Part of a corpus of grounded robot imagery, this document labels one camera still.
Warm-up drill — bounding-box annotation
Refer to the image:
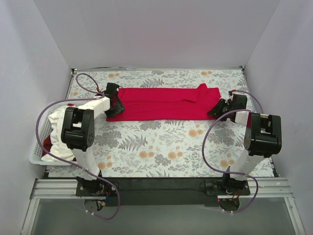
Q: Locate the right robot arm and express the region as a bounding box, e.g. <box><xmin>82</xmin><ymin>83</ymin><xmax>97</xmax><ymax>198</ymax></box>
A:
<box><xmin>207</xmin><ymin>90</ymin><xmax>282</xmax><ymax>195</ymax></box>

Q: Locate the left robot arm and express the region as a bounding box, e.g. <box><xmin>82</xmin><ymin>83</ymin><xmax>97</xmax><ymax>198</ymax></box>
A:
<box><xmin>61</xmin><ymin>83</ymin><xmax>125</xmax><ymax>196</ymax></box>

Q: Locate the floral patterned table mat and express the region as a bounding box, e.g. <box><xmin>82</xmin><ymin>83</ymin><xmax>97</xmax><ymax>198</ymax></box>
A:
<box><xmin>68</xmin><ymin>70</ymin><xmax>247</xmax><ymax>177</ymax></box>

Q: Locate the white t shirt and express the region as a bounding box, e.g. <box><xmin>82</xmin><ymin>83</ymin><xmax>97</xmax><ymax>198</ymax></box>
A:
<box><xmin>41</xmin><ymin>105</ymin><xmax>80</xmax><ymax>162</ymax></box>

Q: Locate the white plastic laundry basket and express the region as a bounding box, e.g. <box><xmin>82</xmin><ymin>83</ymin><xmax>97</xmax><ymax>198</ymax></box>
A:
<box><xmin>29</xmin><ymin>100</ymin><xmax>85</xmax><ymax>166</ymax></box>

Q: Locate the dark red t shirt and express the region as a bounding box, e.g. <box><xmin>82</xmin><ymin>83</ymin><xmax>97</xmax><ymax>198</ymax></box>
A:
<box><xmin>42</xmin><ymin>103</ymin><xmax>76</xmax><ymax>162</ymax></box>

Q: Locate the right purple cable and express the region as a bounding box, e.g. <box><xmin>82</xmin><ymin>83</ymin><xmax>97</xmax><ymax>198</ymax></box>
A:
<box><xmin>201</xmin><ymin>90</ymin><xmax>264</xmax><ymax>214</ymax></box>

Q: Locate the purple cable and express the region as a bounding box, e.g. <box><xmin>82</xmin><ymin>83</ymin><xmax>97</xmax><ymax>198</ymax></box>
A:
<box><xmin>35</xmin><ymin>72</ymin><xmax>121</xmax><ymax>220</ymax></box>
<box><xmin>201</xmin><ymin>90</ymin><xmax>264</xmax><ymax>214</ymax></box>

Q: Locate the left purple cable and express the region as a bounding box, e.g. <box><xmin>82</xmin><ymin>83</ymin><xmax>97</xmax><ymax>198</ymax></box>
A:
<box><xmin>35</xmin><ymin>72</ymin><xmax>121</xmax><ymax>220</ymax></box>

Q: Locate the aluminium frame rail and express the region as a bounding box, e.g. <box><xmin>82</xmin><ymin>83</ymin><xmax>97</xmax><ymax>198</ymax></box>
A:
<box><xmin>21</xmin><ymin>177</ymin><xmax>305</xmax><ymax>235</ymax></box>

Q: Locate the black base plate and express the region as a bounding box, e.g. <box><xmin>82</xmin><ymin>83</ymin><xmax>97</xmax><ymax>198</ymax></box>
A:
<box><xmin>76</xmin><ymin>177</ymin><xmax>250</xmax><ymax>207</ymax></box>

